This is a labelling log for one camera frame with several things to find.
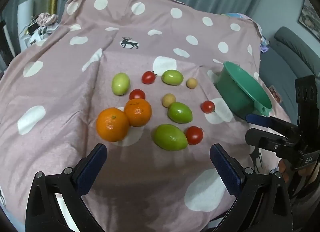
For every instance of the red cherry tomato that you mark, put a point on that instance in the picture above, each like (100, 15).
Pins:
(208, 106)
(194, 135)
(137, 94)
(149, 77)

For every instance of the green jujube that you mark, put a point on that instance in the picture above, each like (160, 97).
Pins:
(120, 84)
(180, 112)
(172, 77)
(170, 137)

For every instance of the pink polka dot blanket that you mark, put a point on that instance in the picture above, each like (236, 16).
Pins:
(75, 96)

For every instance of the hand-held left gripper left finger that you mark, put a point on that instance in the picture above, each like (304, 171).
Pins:
(91, 169)

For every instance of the green plastic bowl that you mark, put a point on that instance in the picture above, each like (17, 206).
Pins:
(235, 89)

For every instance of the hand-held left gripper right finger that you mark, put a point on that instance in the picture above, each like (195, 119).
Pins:
(225, 169)

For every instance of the person's right hand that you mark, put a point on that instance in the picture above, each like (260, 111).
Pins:
(284, 169)

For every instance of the orange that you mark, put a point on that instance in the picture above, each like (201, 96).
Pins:
(113, 124)
(138, 112)

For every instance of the framed wall picture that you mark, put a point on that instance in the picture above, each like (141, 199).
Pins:
(310, 16)

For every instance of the tan longan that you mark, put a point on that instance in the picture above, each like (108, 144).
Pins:
(192, 83)
(168, 100)

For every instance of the purple patterned cloth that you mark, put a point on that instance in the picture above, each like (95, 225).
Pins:
(263, 45)

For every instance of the grey-blue sofa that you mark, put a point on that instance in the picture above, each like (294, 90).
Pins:
(287, 66)

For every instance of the white cylinder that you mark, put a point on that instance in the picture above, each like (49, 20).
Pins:
(23, 16)

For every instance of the pink clothes pile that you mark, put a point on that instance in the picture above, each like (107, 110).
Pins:
(46, 19)

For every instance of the white printed cloth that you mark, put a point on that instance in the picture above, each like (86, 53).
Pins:
(37, 37)

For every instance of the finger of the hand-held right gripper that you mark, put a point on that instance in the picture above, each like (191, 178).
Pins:
(257, 118)
(262, 139)

